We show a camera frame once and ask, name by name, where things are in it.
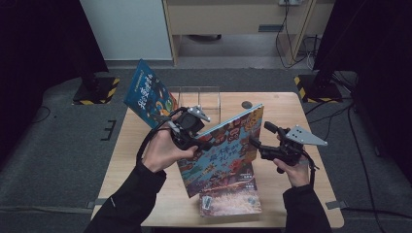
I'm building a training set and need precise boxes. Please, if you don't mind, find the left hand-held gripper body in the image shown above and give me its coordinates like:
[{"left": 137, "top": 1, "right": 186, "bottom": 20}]
[{"left": 167, "top": 105, "right": 212, "bottom": 152}]

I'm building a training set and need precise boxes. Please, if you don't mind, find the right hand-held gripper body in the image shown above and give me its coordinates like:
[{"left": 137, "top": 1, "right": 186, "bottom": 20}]
[{"left": 257, "top": 124, "right": 328, "bottom": 167}]

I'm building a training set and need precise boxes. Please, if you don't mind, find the colourful animal picture book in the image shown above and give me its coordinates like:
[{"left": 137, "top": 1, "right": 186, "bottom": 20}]
[{"left": 176, "top": 103, "right": 265, "bottom": 199}]

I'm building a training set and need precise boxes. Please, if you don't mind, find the clear acrylic book rack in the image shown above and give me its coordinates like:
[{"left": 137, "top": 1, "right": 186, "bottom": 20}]
[{"left": 168, "top": 85, "right": 223, "bottom": 124}]

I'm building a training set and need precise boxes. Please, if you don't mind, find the blue monster picture book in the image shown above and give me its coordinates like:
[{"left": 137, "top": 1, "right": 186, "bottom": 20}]
[{"left": 122, "top": 58, "right": 179, "bottom": 130}]

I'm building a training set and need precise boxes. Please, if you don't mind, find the brown magazine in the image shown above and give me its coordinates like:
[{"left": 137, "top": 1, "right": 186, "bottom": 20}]
[{"left": 197, "top": 161, "right": 263, "bottom": 218}]

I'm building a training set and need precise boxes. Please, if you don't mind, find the person's right hand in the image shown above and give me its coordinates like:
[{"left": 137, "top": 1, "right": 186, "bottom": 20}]
[{"left": 272, "top": 150, "right": 311, "bottom": 188}]

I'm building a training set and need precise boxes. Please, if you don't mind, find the person's left hand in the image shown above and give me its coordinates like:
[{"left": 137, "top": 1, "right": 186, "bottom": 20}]
[{"left": 142, "top": 120, "right": 199, "bottom": 174}]

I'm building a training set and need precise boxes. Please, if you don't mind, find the black stand with striped base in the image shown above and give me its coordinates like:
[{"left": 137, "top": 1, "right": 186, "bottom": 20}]
[
  {"left": 72, "top": 57, "right": 120, "bottom": 106},
  {"left": 293, "top": 48, "right": 344, "bottom": 105}
]

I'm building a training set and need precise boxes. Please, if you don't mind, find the grey tape strip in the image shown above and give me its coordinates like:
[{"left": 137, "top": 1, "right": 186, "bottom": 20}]
[
  {"left": 325, "top": 200, "right": 348, "bottom": 211},
  {"left": 86, "top": 197, "right": 110, "bottom": 210}
]

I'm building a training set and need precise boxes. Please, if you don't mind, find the white panel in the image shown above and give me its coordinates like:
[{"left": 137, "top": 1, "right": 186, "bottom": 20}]
[{"left": 79, "top": 0, "right": 174, "bottom": 61}]

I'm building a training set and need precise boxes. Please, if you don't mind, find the light wooden desk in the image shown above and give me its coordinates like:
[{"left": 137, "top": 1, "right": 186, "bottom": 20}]
[{"left": 161, "top": 0, "right": 335, "bottom": 66}]

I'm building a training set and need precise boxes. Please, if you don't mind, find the dark curtain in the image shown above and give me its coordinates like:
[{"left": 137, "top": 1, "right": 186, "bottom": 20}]
[
  {"left": 0, "top": 0, "right": 110, "bottom": 166},
  {"left": 312, "top": 0, "right": 412, "bottom": 183}
]

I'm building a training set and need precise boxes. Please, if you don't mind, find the right hand-held gripper cable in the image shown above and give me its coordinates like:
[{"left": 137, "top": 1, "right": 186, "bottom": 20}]
[{"left": 300, "top": 150, "right": 321, "bottom": 189}]

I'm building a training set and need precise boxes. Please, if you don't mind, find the hand-held gripper cable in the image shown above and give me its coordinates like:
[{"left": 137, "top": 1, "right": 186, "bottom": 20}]
[
  {"left": 300, "top": 150, "right": 321, "bottom": 189},
  {"left": 135, "top": 107, "right": 183, "bottom": 163}
]

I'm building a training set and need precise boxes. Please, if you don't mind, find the left hand-held gripper cable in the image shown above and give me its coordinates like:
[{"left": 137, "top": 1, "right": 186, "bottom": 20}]
[{"left": 135, "top": 107, "right": 183, "bottom": 163}]

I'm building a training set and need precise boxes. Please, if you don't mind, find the long black floor cable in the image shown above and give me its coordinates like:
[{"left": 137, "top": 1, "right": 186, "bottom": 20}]
[
  {"left": 346, "top": 103, "right": 387, "bottom": 233},
  {"left": 342, "top": 207, "right": 412, "bottom": 220},
  {"left": 304, "top": 96, "right": 355, "bottom": 117}
]

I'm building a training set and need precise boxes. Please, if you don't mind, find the black hanging cable bundle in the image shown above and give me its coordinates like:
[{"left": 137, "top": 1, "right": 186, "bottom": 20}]
[{"left": 274, "top": 0, "right": 320, "bottom": 70}]

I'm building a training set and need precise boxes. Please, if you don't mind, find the thin black floor cable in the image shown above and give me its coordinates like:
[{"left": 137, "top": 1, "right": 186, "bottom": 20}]
[{"left": 31, "top": 105, "right": 52, "bottom": 124}]

